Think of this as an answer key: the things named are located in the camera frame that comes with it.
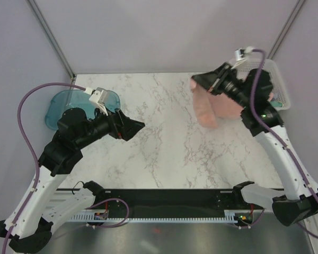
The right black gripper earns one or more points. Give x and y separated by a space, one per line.
212 81

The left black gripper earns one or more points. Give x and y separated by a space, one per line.
122 126

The pink towel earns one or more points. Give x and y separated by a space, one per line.
208 108

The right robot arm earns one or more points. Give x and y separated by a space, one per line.
299 198

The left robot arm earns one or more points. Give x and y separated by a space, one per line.
31 226

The blue yellow green towels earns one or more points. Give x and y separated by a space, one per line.
274 102

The teal plastic tray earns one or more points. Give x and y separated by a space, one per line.
65 100

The white perforated plastic basket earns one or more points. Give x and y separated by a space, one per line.
279 87

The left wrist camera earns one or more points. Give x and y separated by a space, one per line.
98 97

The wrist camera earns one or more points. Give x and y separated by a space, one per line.
241 56
98 97

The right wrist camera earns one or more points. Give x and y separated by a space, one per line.
241 56

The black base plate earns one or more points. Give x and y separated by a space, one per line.
175 202

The right aluminium frame post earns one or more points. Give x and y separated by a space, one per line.
298 7

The aluminium frame post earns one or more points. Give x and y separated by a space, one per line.
298 7
33 5

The left aluminium frame post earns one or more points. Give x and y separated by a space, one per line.
33 5

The white slotted cable duct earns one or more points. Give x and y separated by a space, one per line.
93 217

